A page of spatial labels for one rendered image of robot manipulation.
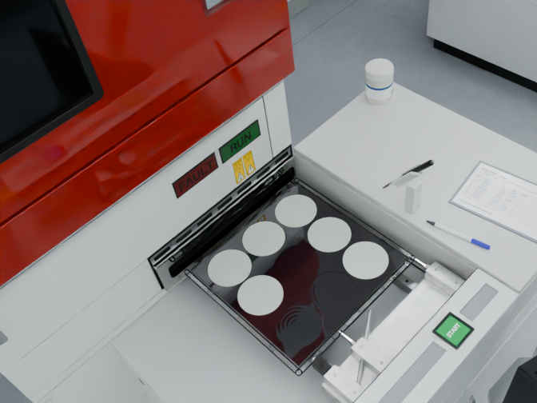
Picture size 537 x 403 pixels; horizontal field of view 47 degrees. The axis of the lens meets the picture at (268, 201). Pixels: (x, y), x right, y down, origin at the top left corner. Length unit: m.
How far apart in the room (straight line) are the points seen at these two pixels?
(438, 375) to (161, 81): 0.72
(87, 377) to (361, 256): 0.68
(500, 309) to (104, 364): 0.88
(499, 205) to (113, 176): 0.81
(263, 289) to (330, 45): 2.27
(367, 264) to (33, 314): 0.70
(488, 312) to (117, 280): 0.76
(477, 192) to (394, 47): 2.07
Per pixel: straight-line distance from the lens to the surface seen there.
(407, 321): 1.33
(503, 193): 1.44
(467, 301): 1.27
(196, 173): 1.32
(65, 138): 1.02
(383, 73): 1.56
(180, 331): 1.44
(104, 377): 1.56
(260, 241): 1.43
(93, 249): 1.26
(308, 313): 1.31
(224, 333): 1.41
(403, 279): 1.41
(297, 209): 1.48
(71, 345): 1.41
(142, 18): 1.01
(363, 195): 1.42
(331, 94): 3.14
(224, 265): 1.41
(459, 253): 1.33
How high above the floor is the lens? 2.04
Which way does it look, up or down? 50 degrees down
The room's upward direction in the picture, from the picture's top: 11 degrees counter-clockwise
